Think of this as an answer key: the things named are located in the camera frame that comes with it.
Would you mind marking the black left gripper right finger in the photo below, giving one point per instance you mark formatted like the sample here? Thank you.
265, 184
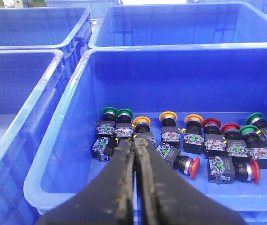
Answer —
167, 199

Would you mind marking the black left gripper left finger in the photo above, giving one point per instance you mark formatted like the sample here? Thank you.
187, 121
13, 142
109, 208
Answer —
107, 200

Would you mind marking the red push button lying left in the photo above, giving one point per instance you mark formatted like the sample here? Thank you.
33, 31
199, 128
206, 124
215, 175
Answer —
183, 164

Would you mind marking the red push button lying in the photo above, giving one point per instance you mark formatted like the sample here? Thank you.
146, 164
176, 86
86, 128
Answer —
183, 164
222, 170

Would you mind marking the yellow push button right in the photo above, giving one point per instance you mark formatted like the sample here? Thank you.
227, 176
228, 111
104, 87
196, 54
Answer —
193, 136

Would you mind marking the yellow push button middle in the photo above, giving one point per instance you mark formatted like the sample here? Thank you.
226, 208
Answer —
170, 133

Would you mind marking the red push button lying right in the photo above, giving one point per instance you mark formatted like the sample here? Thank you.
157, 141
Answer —
222, 170

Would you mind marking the green push button far left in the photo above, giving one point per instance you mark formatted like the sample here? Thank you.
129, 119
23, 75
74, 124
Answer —
106, 126

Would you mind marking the green push button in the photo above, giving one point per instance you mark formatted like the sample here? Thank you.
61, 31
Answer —
106, 126
257, 119
257, 148
124, 128

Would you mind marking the red push button upright left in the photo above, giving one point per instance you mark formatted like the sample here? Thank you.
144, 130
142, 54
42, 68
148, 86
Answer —
214, 139

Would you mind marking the red push button upright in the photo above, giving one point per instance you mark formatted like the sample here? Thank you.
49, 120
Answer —
235, 146
214, 139

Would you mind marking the yellow push button behind fingers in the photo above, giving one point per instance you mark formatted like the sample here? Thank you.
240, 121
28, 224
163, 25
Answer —
142, 129

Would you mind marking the red push button upright right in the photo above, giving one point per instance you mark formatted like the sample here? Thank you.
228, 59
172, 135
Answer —
235, 146

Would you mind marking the green push button centre right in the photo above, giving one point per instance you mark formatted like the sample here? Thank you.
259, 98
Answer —
257, 148

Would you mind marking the green push button rear right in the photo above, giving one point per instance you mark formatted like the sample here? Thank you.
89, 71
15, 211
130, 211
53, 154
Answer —
257, 119

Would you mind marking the blue plastic bin left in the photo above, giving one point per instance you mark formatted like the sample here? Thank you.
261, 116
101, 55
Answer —
157, 135

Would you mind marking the blue plastic bin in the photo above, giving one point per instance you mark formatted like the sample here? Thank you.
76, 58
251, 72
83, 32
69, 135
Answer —
157, 135
31, 84

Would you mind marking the blue plastic bin right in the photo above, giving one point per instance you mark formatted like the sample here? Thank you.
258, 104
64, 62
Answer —
31, 84

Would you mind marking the blue bin rear right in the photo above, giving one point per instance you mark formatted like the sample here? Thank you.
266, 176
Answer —
65, 28

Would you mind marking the blue bin rear left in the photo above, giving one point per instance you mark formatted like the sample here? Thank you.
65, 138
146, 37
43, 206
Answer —
179, 24

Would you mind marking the switch block lying left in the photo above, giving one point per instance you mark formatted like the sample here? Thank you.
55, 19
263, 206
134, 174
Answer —
103, 148

